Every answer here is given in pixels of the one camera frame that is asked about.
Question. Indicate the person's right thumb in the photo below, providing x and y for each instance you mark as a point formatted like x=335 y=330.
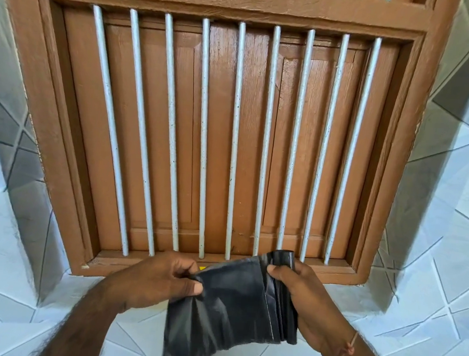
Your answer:
x=280 y=275

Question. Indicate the person's left hand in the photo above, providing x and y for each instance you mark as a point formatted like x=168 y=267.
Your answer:
x=147 y=281

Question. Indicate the person's left forearm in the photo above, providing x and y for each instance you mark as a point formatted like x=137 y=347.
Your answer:
x=78 y=326

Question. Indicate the person's left thumb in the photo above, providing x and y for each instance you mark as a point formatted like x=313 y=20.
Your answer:
x=188 y=289

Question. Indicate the row of white metal bars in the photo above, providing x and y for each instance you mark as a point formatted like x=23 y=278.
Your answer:
x=234 y=143

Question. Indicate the brown wooden window shutter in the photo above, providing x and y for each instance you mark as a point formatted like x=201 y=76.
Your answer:
x=152 y=136
x=308 y=149

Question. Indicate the person's right hand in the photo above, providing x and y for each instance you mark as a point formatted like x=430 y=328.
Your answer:
x=317 y=310

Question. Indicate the black plastic bag roll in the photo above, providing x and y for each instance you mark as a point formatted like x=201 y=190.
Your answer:
x=231 y=306

